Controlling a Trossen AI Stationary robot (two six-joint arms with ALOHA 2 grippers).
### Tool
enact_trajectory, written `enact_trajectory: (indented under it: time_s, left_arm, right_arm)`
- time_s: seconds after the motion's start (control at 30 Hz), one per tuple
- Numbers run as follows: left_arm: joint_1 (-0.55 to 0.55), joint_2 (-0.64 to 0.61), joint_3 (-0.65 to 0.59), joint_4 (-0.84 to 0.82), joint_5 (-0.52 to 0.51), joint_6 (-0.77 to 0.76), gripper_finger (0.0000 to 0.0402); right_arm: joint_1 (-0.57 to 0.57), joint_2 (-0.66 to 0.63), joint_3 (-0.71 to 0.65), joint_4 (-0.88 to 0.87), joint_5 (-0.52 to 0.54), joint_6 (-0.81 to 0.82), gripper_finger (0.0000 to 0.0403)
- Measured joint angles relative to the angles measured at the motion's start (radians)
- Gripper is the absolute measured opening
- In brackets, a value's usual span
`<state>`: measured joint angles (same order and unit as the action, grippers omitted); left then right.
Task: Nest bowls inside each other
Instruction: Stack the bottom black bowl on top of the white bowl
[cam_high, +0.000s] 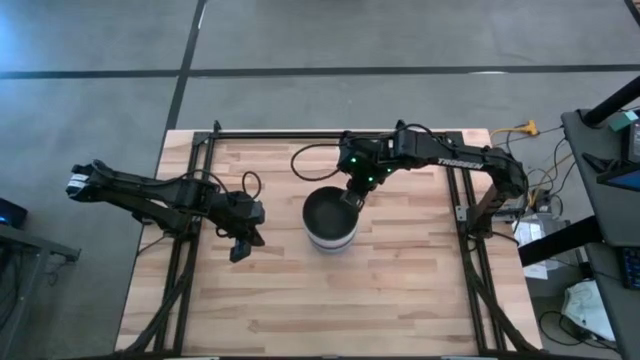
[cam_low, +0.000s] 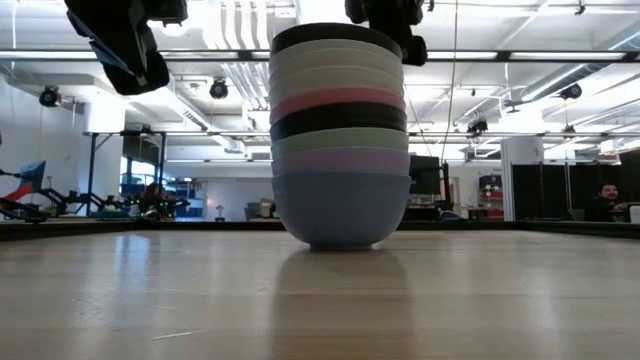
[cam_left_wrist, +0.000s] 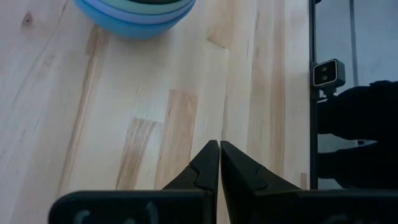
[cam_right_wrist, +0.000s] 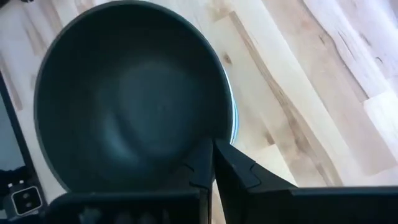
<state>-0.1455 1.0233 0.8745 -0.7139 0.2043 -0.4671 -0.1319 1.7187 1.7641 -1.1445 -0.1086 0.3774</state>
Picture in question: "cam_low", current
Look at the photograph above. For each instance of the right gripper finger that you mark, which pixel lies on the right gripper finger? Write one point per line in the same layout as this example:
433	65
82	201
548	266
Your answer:
357	10

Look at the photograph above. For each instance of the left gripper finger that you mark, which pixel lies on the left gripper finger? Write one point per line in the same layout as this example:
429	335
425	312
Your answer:
167	10

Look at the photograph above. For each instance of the black bowl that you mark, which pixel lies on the black bowl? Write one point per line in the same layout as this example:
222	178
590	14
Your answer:
335	31
335	117

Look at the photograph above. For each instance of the white bowl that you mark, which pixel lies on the white bowl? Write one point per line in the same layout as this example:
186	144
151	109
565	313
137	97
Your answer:
335	46
335	79
335	60

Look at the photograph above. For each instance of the purple bowl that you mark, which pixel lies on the purple bowl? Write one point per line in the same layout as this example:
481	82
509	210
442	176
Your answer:
340	159

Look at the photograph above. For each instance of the black background robot arm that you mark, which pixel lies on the black background robot arm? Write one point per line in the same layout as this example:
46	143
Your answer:
60	200

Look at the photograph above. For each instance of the black ceiling spotlight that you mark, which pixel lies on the black ceiling spotlight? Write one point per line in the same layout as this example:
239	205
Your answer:
571	91
477	126
218	89
50	96

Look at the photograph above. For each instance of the person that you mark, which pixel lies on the person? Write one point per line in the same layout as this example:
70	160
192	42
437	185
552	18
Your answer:
607	192
150	196

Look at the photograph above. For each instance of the blue and red panel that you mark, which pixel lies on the blue and red panel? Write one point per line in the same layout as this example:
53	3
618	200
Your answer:
32	175

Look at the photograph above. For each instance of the black monitor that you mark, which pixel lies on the black monitor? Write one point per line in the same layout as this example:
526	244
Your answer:
425	175

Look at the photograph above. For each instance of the white pillar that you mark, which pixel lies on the white pillar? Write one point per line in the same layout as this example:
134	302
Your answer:
522	150

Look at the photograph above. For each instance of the blue bowl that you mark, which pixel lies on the blue bowl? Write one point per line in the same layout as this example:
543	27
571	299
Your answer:
340	210

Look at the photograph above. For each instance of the red shelf unit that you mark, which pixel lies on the red shelf unit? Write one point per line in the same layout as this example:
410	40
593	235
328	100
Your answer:
492	196

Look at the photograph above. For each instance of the black partition screen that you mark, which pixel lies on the black partition screen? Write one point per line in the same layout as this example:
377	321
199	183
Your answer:
540	190

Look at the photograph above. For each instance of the black rack frame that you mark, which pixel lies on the black rack frame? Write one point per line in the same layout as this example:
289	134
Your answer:
91	170

